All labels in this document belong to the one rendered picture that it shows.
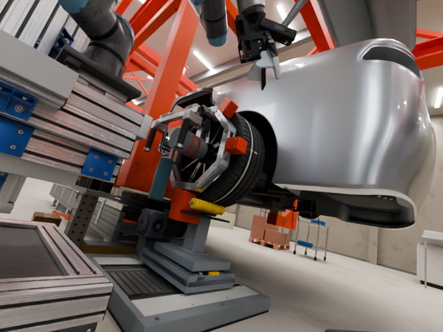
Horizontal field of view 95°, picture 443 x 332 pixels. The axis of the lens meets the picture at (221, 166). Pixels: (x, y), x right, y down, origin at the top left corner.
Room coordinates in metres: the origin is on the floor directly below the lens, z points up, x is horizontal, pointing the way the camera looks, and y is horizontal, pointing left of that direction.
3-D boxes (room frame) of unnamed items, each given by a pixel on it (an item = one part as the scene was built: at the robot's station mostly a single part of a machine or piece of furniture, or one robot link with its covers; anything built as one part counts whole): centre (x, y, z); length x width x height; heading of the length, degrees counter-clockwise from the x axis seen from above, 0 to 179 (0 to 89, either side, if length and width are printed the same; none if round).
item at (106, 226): (2.75, 1.20, 0.13); 2.47 x 0.85 x 0.27; 44
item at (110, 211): (2.48, 1.48, 0.28); 2.47 x 0.09 x 0.22; 44
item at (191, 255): (1.36, 0.05, 0.32); 0.40 x 0.30 x 0.28; 44
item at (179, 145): (0.96, 0.22, 0.83); 0.04 x 0.04 x 0.16
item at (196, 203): (1.23, 0.02, 0.51); 0.29 x 0.06 x 0.06; 134
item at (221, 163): (1.24, 0.17, 0.85); 0.54 x 0.07 x 0.54; 44
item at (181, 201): (1.27, 0.15, 0.48); 0.16 x 0.12 x 0.17; 134
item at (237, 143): (1.02, -0.05, 0.85); 0.09 x 0.08 x 0.07; 44
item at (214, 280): (1.38, 0.07, 0.13); 0.50 x 0.36 x 0.10; 44
